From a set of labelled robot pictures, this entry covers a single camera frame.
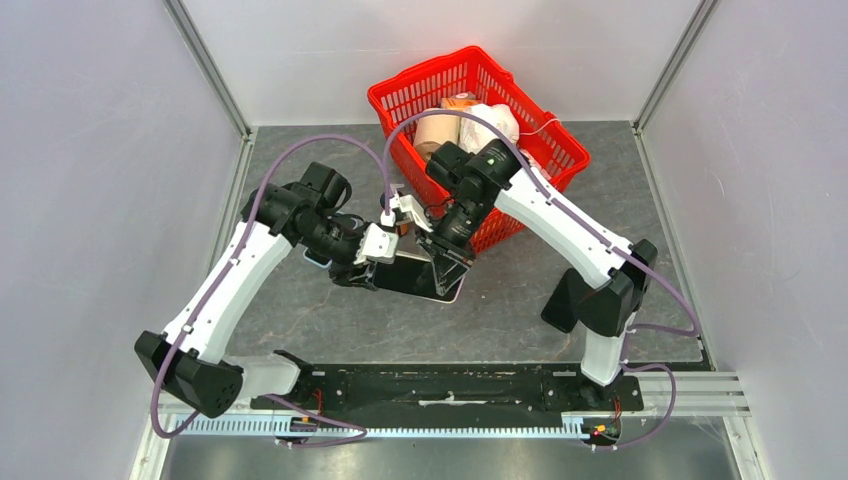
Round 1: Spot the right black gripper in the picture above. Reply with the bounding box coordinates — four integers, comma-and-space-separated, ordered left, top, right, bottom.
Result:
413, 196, 490, 297

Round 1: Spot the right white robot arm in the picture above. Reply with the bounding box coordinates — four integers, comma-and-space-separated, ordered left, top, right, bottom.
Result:
418, 139, 658, 409

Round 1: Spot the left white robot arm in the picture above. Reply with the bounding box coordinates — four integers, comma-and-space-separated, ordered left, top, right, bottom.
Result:
134, 162, 395, 418

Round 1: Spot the phone in light blue case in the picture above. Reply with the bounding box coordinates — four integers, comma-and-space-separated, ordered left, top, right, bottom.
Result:
303, 249, 332, 269

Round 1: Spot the black phone on table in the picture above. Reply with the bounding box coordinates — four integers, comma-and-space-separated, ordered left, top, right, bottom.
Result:
541, 268, 589, 334

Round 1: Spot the white plastic bag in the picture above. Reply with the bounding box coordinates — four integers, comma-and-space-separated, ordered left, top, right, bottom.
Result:
458, 104, 520, 154

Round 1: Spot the beige toilet paper roll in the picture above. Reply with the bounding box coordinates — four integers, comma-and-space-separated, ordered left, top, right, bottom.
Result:
413, 114, 461, 158

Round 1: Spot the red plastic basket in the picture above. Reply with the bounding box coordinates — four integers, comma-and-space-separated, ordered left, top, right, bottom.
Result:
367, 44, 592, 256

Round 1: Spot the orange box in basket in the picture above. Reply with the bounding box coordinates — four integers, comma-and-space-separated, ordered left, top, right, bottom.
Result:
440, 92, 478, 111

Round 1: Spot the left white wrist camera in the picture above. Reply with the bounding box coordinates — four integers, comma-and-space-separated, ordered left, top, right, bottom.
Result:
354, 223, 400, 265

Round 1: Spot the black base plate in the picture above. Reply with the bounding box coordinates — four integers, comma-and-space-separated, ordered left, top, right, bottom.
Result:
284, 363, 644, 430

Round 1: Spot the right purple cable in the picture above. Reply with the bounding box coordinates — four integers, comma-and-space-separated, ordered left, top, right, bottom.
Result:
380, 109, 702, 452

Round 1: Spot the purple cable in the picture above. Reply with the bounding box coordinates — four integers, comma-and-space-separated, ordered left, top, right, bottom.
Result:
380, 109, 702, 452
149, 133, 393, 450

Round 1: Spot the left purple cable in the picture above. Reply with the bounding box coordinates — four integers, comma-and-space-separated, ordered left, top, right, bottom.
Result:
149, 133, 393, 450

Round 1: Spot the white toothed cable rail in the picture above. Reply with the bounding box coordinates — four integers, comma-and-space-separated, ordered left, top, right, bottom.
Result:
184, 411, 590, 440

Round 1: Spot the aluminium frame rail left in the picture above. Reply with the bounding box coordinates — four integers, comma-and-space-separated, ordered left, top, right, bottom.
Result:
163, 0, 252, 139

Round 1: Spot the aluminium frame rail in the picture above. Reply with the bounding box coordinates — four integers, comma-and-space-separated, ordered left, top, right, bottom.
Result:
632, 0, 720, 135
163, 0, 252, 139

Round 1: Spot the aluminium frame rail right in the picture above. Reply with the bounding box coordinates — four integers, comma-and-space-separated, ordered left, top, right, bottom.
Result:
632, 0, 720, 135

